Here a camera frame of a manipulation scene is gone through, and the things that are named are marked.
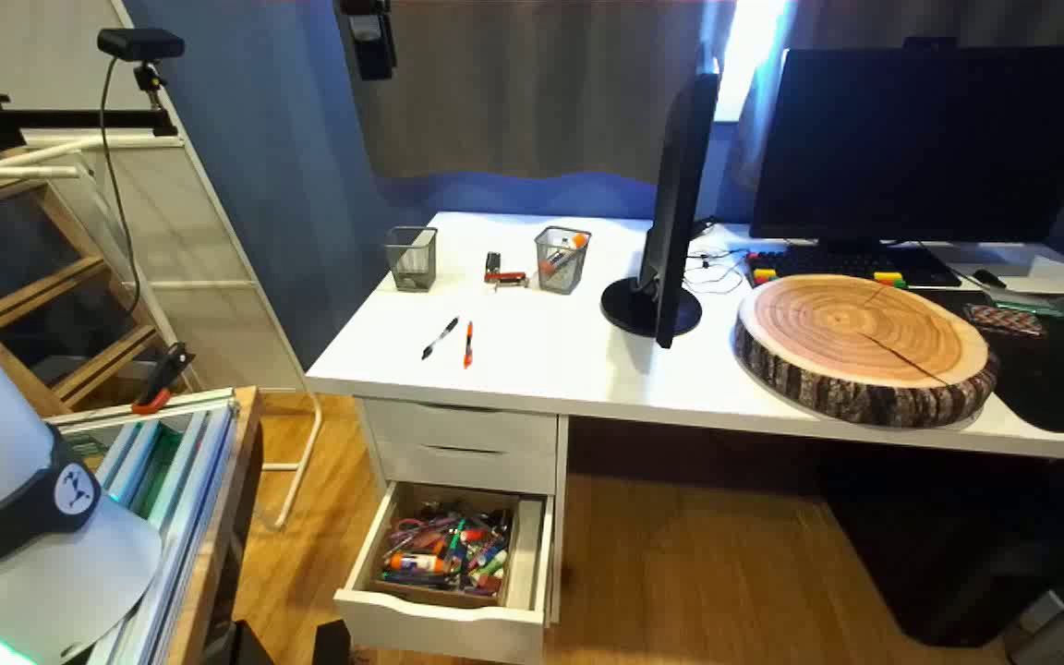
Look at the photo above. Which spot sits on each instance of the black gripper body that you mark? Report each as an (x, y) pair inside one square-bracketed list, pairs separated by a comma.
[(362, 24)]

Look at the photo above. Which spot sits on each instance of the black webcam on stand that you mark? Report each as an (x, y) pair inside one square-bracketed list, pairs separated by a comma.
[(143, 45)]

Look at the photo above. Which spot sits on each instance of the wooden ladder shelf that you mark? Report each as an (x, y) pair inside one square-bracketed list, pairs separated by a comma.
[(15, 282)]

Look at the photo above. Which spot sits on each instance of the black bin under desk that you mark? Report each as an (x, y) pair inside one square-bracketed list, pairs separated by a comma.
[(961, 555)]

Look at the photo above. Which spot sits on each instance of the black keyboard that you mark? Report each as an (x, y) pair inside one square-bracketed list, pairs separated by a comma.
[(851, 264)]

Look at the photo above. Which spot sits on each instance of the closed white desk drawer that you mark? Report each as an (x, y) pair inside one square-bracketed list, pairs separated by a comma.
[(459, 446)]

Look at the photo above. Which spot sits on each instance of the open white desk drawer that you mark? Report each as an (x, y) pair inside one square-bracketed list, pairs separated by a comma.
[(443, 615)]

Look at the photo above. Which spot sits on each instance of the black pen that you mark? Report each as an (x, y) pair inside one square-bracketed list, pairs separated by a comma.
[(441, 337)]

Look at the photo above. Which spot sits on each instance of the white flat box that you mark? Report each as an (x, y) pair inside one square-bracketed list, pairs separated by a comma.
[(1023, 264)]

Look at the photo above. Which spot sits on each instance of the pile of coloured markers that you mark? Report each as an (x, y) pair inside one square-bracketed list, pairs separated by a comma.
[(448, 552)]

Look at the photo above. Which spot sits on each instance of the empty black mesh basket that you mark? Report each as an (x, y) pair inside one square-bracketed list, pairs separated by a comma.
[(413, 262)]

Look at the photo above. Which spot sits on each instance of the large black monitor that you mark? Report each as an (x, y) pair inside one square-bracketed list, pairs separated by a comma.
[(932, 142)]

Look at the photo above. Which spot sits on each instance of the round wood log cushion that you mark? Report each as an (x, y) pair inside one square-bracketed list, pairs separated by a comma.
[(864, 349)]

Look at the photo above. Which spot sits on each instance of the orange pen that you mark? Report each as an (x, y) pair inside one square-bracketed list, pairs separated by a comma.
[(467, 345)]

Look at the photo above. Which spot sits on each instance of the small red black stapler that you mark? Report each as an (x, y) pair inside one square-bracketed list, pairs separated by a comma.
[(504, 274)]

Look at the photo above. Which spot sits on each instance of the stack of pale green trays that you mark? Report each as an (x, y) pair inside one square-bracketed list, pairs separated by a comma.
[(182, 493)]

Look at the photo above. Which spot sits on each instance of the white desk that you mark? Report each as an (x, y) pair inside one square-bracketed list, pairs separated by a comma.
[(554, 356)]

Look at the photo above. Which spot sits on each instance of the white metal rack frame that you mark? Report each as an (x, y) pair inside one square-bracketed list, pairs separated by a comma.
[(219, 244)]

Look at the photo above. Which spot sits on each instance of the black computer mouse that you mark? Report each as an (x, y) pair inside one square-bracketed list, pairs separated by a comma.
[(986, 280)]

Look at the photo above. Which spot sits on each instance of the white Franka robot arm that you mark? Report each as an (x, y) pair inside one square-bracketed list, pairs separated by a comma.
[(0, 431)]

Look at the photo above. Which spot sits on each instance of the orange black clamp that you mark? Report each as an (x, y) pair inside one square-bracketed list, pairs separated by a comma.
[(165, 376)]

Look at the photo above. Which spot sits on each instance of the thin black monitor on stand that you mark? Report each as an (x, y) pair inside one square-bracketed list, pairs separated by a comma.
[(669, 209)]

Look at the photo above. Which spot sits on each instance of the mesh pen holder with pens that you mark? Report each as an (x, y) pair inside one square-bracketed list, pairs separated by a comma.
[(564, 262)]

